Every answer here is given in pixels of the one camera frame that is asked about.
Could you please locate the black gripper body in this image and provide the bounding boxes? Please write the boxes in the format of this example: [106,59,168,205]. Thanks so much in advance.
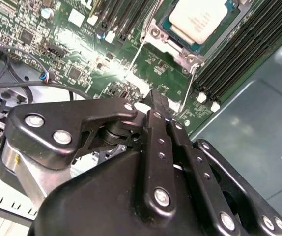
[29,124,215,236]

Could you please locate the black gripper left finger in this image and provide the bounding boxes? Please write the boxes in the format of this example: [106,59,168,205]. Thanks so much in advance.
[0,90,178,220]

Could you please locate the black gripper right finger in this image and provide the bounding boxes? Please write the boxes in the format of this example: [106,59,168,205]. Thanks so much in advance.
[160,96,282,236]

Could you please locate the metal socket cover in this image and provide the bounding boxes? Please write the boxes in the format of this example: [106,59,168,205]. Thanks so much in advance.
[123,36,202,113]

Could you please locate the thin metal locking lever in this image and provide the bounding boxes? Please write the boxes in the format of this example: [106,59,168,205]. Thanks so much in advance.
[141,0,163,39]

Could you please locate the silver CPU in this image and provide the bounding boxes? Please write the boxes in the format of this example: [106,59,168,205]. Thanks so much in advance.
[160,0,243,55]

